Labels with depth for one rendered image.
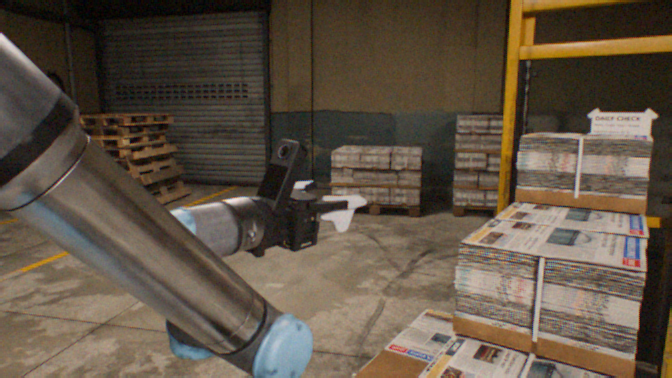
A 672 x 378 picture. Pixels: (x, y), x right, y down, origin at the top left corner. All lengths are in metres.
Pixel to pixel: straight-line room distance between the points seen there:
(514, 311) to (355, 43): 6.82
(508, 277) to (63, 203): 0.93
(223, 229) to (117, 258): 0.23
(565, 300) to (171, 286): 0.87
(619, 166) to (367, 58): 6.29
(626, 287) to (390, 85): 6.69
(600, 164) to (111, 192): 1.46
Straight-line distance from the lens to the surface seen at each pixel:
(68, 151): 0.35
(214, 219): 0.58
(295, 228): 0.68
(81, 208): 0.36
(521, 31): 2.29
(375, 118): 7.56
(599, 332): 1.12
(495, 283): 1.12
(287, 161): 0.66
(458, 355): 1.11
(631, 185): 1.63
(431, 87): 7.50
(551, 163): 1.63
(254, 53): 8.10
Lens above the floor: 1.38
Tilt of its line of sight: 11 degrees down
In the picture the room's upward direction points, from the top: straight up
